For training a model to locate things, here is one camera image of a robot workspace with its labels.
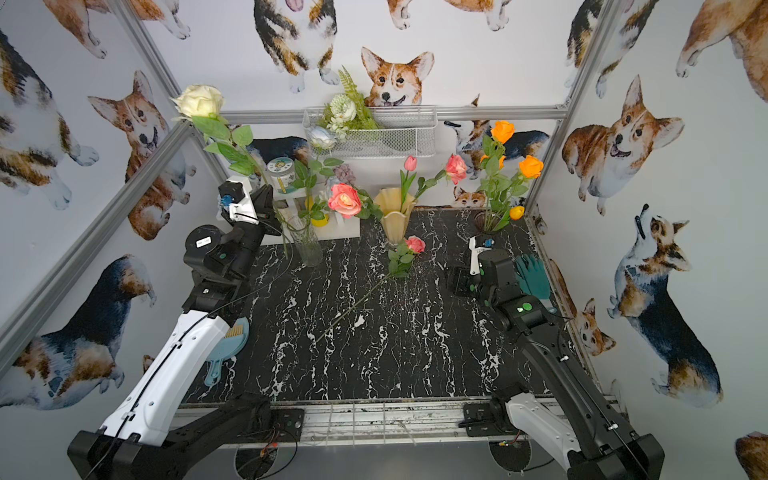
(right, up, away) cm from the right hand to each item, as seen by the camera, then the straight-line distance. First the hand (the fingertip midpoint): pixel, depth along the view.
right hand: (464, 263), depth 76 cm
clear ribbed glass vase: (-47, +4, +22) cm, 52 cm away
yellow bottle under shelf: (-43, +17, +13) cm, 48 cm away
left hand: (-45, +19, -12) cm, 50 cm away
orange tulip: (+14, +13, +3) cm, 19 cm away
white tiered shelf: (-41, +10, +40) cm, 58 cm away
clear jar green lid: (-52, +26, +14) cm, 60 cm away
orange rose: (+20, +26, +9) cm, 34 cm away
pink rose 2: (-16, -1, +30) cm, 34 cm away
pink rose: (-1, +25, +6) cm, 25 cm away
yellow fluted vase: (-18, +12, +21) cm, 30 cm away
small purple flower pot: (-35, +27, +22) cm, 49 cm away
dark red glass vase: (+10, +11, +17) cm, 23 cm away
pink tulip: (-13, +29, +14) cm, 35 cm away
